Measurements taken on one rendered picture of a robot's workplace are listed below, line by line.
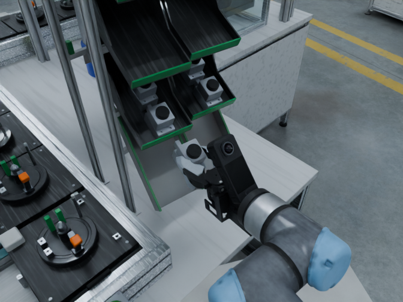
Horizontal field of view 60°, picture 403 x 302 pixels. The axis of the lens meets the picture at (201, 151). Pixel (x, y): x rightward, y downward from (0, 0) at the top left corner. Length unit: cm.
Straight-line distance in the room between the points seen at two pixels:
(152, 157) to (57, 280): 36
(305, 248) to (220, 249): 53
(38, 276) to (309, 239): 63
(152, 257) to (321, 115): 230
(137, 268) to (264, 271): 45
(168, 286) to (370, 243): 149
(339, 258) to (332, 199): 186
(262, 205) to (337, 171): 200
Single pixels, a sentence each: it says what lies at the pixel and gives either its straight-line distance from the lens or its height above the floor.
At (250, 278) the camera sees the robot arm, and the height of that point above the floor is 130.
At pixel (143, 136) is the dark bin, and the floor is 120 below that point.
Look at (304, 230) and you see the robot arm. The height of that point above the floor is 131.
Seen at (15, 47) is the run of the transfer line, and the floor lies 93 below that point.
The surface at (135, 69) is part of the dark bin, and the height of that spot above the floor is 137.
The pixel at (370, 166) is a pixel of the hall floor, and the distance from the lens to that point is 265.
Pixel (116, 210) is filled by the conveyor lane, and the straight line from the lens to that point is 98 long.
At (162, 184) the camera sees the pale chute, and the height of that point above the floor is 103.
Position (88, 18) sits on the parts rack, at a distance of 71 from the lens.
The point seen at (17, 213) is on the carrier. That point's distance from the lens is 105.
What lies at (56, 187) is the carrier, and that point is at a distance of 107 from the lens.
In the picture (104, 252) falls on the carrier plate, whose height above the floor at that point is 97.
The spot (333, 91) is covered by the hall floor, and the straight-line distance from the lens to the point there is 328.
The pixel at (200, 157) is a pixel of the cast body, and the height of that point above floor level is 123.
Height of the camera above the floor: 172
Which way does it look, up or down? 44 degrees down
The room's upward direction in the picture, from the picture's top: straight up
